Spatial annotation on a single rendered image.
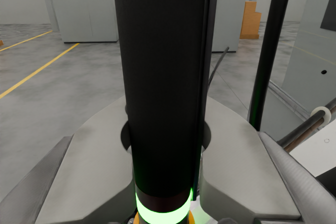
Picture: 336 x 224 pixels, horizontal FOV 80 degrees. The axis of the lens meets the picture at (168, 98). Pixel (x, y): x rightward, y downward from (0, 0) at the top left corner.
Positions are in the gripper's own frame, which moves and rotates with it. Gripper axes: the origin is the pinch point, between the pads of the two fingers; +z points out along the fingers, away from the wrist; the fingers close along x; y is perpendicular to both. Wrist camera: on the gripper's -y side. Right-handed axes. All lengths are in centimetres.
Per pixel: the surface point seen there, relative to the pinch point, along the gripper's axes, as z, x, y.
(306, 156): 20.1, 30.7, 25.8
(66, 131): 194, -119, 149
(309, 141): 22.5, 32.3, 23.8
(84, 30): 686, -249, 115
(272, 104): 97, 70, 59
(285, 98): 87, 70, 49
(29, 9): 1184, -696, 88
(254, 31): 747, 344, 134
